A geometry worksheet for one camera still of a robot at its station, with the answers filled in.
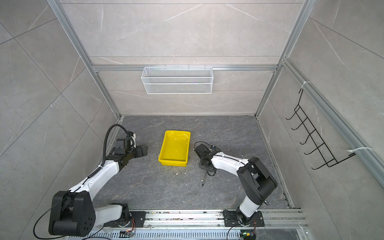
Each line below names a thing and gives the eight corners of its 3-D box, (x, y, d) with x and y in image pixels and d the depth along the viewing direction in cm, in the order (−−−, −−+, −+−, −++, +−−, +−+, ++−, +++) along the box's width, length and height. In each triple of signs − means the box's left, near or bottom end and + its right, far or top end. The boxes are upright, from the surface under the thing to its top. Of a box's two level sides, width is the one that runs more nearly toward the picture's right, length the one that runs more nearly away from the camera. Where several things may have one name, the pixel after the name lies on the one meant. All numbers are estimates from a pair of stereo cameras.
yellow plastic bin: (159, 166, 94) (157, 161, 88) (164, 136, 109) (163, 130, 104) (189, 166, 94) (189, 161, 88) (190, 136, 109) (190, 130, 104)
